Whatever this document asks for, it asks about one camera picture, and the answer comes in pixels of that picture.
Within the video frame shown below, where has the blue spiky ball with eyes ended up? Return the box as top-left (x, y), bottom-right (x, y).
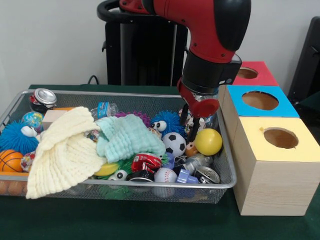
top-left (149, 110), bottom-right (187, 133)
top-left (0, 121), bottom-right (41, 156)

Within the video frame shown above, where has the silver drink can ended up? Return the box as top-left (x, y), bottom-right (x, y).
top-left (28, 88), bottom-right (58, 113)

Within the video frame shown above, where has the green spiky ball with eye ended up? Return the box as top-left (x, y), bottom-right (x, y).
top-left (107, 169), bottom-right (129, 181)

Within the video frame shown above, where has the cream yellow cloth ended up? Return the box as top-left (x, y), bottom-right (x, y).
top-left (25, 106), bottom-right (108, 200)

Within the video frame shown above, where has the yellow ball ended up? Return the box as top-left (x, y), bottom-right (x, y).
top-left (194, 128), bottom-right (223, 156)

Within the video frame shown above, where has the dark green tablecloth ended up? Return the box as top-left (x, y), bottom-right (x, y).
top-left (0, 84), bottom-right (320, 240)

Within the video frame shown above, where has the small orange basketball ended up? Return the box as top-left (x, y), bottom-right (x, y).
top-left (0, 149), bottom-right (25, 173)

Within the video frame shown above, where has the small brown plush toy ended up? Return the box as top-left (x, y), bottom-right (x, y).
top-left (185, 141), bottom-right (200, 158)

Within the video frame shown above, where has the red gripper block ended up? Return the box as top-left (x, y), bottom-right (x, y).
top-left (176, 77), bottom-right (221, 143)

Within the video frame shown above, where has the wooden three-hole box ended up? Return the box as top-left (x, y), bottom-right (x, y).
top-left (217, 60), bottom-right (320, 217)

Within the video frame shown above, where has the shallow clear mesh bin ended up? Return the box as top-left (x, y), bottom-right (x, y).
top-left (0, 88), bottom-right (238, 204)

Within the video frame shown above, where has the black upright panel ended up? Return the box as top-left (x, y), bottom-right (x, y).
top-left (287, 16), bottom-right (320, 106)

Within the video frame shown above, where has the small baseball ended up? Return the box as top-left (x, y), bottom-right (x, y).
top-left (154, 166), bottom-right (179, 183)

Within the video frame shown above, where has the mint green cloth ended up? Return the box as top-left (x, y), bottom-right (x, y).
top-left (94, 113), bottom-right (167, 164)

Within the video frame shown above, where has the yellow green plastic banana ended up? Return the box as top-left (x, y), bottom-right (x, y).
top-left (95, 162), bottom-right (120, 177)

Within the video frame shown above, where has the purple spiky ball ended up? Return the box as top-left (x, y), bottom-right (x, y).
top-left (114, 110), bottom-right (151, 126)

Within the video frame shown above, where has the small soccer ball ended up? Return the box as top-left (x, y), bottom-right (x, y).
top-left (161, 131), bottom-right (187, 158)

